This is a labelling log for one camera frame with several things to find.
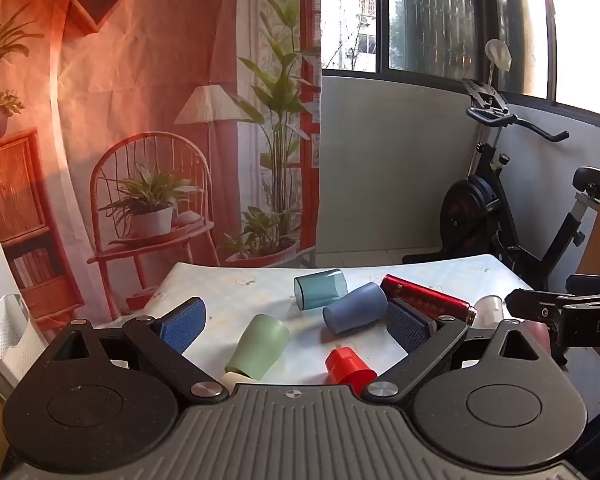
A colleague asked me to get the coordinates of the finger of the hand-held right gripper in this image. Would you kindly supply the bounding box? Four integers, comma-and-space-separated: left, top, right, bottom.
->
566, 274, 600, 297
505, 288, 573, 322

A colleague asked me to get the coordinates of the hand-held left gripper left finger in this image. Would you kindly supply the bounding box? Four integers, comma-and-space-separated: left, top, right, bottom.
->
50, 297, 229, 406

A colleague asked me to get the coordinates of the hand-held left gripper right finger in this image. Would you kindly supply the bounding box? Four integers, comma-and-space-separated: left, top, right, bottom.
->
362, 299, 551, 406

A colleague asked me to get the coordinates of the white cup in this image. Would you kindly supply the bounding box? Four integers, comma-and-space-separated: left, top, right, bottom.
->
472, 294, 504, 328

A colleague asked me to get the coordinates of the blue cup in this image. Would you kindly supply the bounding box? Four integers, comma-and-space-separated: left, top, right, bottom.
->
322, 282, 388, 336

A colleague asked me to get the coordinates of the red cup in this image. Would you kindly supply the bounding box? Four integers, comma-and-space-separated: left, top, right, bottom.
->
325, 347, 378, 391

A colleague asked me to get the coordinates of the cream cup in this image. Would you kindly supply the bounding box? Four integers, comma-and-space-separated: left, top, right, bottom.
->
221, 371, 258, 391

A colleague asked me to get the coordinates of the green cup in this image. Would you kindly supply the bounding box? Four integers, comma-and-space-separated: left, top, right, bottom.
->
225, 314, 292, 380

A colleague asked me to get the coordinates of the teal transparent cup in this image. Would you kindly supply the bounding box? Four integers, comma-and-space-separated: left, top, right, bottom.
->
293, 269, 349, 313

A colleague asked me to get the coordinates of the red metal bottle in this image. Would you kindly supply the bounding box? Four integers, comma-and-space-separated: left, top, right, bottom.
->
380, 274, 477, 326

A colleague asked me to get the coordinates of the black exercise bike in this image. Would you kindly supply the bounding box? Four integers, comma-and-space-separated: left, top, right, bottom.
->
402, 79, 600, 292

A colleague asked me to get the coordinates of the white plastic basket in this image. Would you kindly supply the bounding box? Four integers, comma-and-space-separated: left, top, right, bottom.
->
0, 294, 48, 377

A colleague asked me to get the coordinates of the printed wall tapestry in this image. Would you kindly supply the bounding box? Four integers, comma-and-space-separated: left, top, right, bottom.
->
0, 0, 324, 343

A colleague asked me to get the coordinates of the window with dark frame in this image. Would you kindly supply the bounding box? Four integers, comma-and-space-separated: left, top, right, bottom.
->
321, 0, 600, 122

